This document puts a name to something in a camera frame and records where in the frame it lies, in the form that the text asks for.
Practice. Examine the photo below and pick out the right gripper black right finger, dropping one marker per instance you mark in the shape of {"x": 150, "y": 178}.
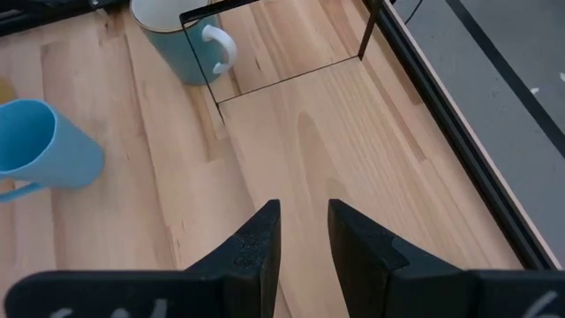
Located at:
{"x": 371, "y": 274}

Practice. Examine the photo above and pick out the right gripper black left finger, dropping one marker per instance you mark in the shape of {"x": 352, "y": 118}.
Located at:
{"x": 247, "y": 265}

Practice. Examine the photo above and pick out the light blue mug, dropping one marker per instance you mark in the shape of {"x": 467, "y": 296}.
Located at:
{"x": 66, "y": 154}

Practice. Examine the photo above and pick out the black-framed wooden mug rack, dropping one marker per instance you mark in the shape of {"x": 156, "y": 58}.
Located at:
{"x": 331, "y": 146}

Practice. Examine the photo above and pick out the black aluminium table frame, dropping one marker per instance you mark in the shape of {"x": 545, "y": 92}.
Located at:
{"x": 454, "y": 132}

